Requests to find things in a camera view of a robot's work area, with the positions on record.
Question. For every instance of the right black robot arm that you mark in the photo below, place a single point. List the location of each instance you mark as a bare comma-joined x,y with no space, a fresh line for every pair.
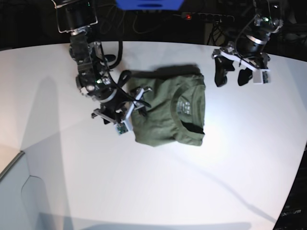
94,80

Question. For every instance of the olive green t-shirt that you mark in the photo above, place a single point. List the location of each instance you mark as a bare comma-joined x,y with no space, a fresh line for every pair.
177,103

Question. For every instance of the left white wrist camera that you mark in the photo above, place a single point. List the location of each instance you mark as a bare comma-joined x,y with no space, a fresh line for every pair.
261,76

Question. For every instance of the blue plastic box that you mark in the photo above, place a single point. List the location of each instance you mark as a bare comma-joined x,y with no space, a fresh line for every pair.
135,5

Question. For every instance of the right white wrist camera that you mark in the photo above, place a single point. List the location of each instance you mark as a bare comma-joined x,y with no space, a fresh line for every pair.
123,127

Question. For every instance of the black power strip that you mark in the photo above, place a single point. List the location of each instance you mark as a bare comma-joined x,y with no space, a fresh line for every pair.
208,18

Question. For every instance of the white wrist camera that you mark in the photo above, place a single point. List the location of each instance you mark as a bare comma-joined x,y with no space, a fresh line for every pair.
123,127
261,76

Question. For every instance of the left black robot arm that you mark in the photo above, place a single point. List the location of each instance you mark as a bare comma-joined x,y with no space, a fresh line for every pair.
247,48

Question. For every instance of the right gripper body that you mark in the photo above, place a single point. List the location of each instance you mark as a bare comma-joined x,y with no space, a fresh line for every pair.
117,105

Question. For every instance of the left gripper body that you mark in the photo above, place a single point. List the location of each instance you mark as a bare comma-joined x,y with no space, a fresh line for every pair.
254,62

